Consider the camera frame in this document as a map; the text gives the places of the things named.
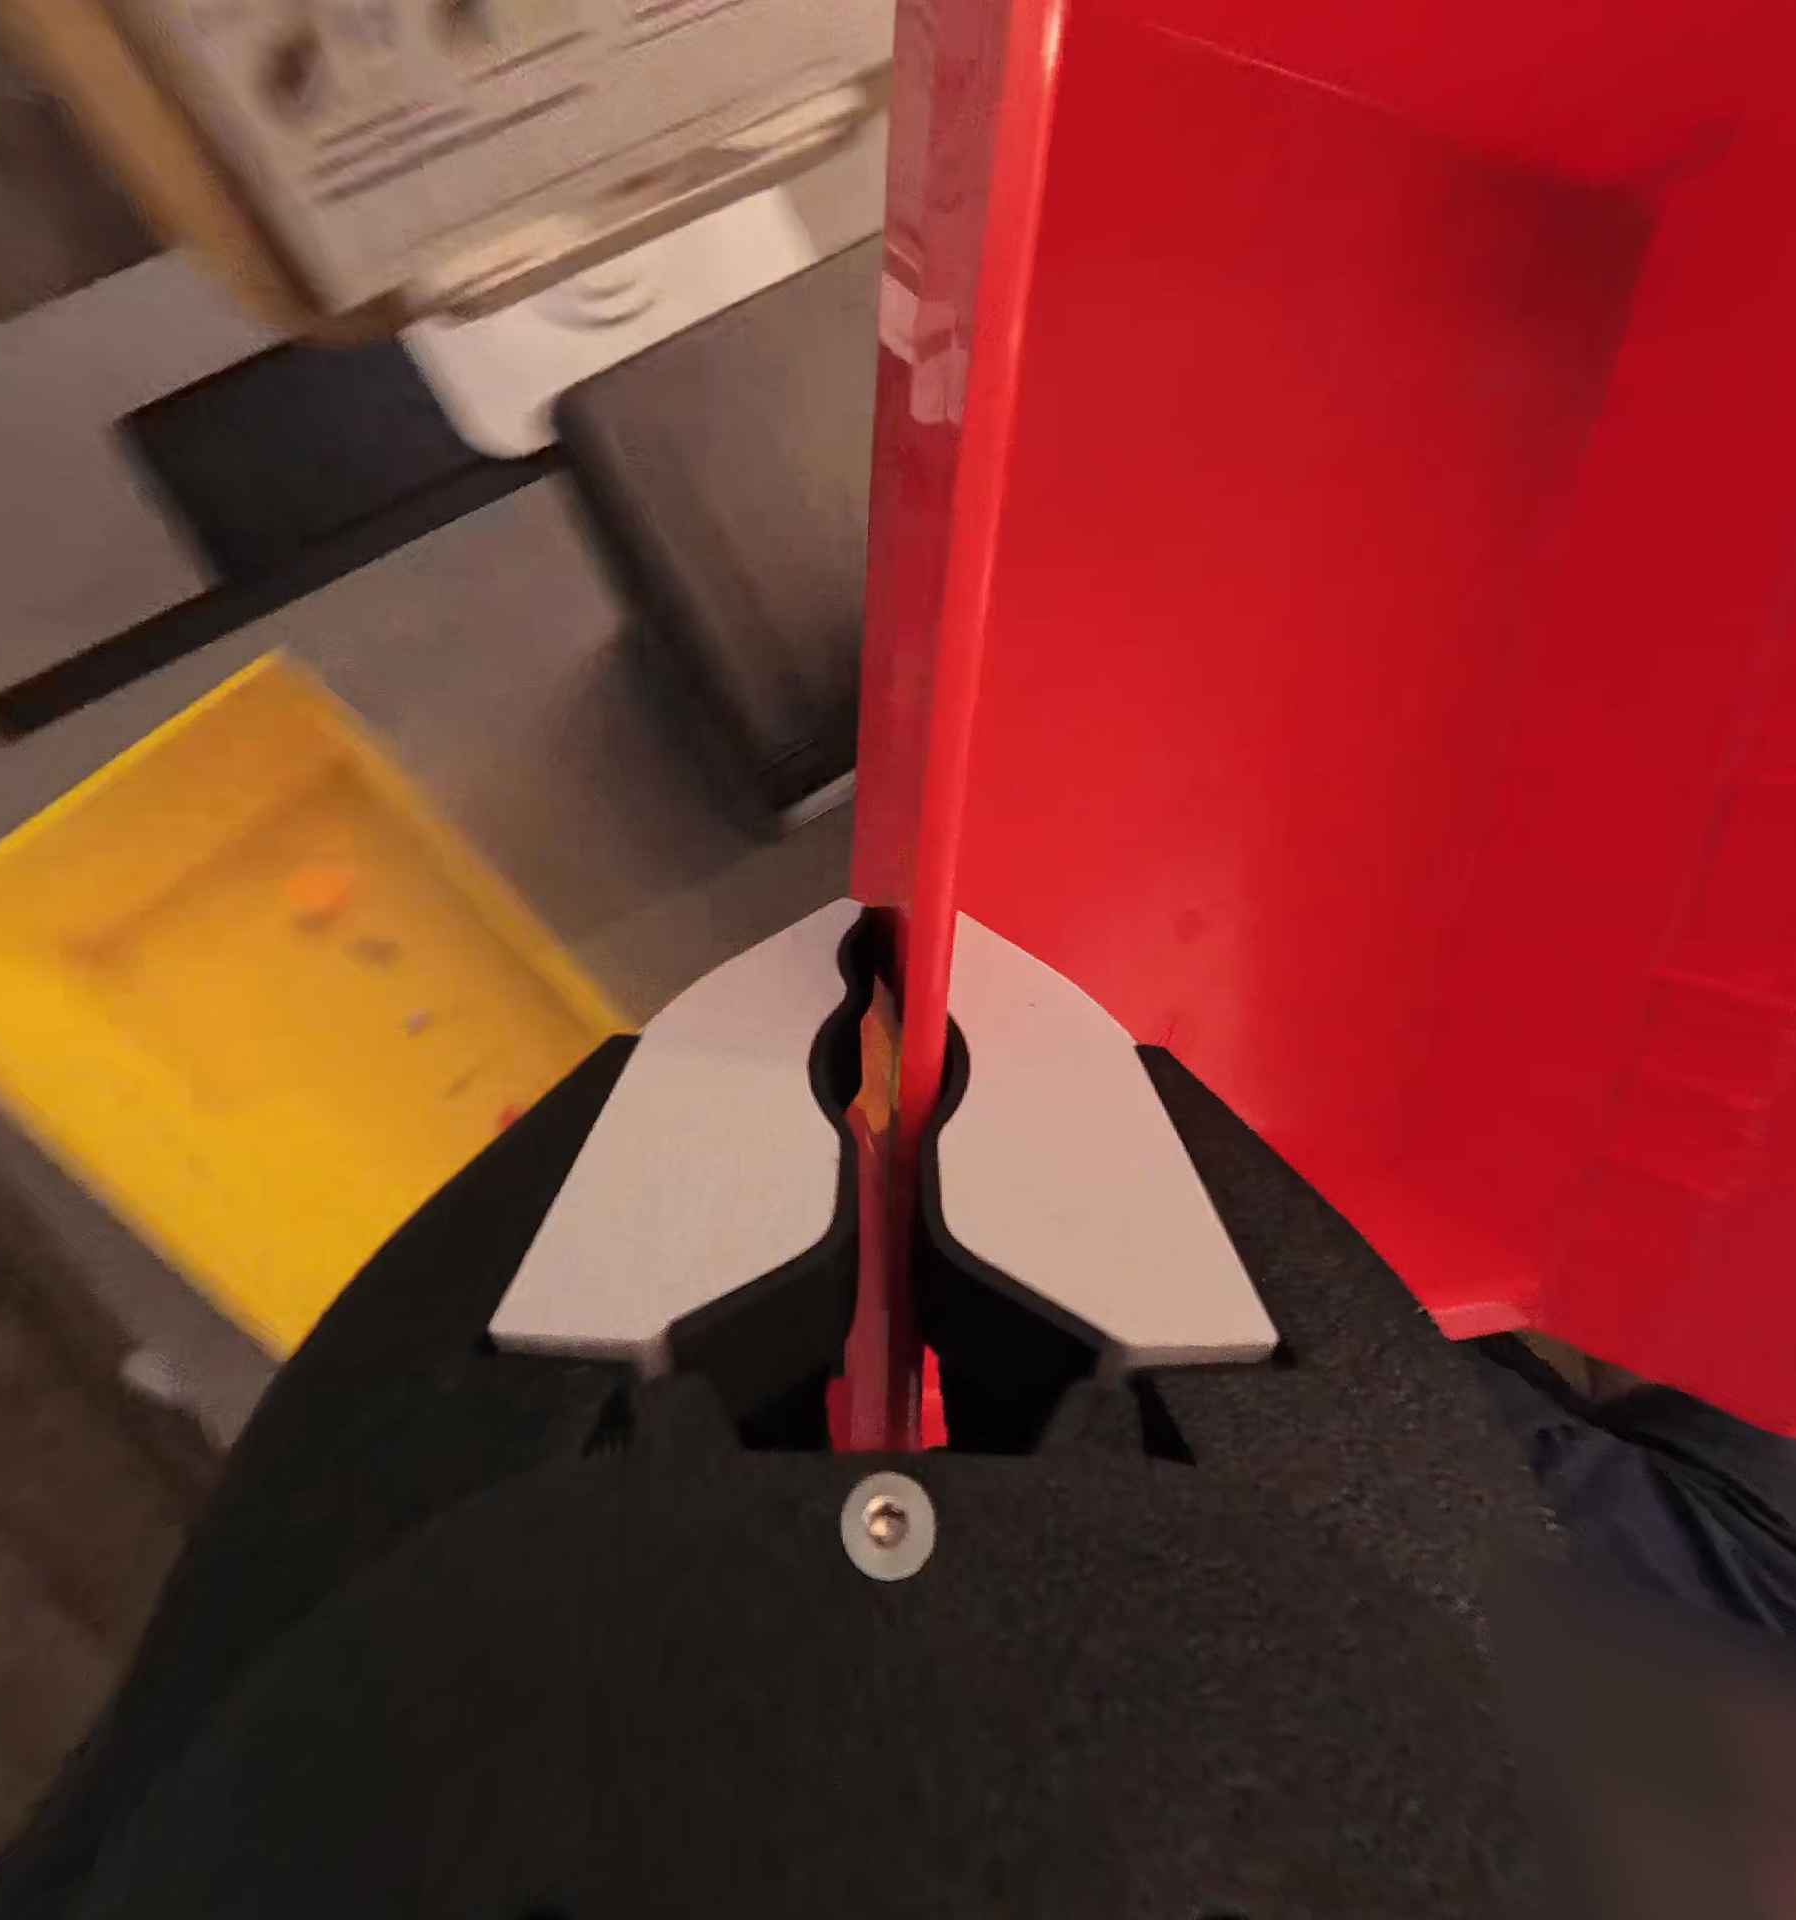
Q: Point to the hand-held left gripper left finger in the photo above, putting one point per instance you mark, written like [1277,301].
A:
[675,1201]

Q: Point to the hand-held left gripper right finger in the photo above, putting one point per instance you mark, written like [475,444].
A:
[1108,1201]

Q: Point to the orange cube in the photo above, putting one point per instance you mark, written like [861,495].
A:
[317,893]

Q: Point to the yellow plastic bin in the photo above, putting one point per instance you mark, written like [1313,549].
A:
[208,1021]

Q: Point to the red plastic bin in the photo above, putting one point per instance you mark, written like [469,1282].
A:
[1319,602]

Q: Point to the black drawer cabinet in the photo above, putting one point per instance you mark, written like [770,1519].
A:
[735,511]

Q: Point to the black flat desk mat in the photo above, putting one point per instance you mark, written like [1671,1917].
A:
[300,480]

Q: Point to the white stand base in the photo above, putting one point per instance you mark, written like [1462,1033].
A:
[614,331]

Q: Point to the printed instruction sheet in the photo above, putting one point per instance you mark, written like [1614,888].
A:
[511,122]

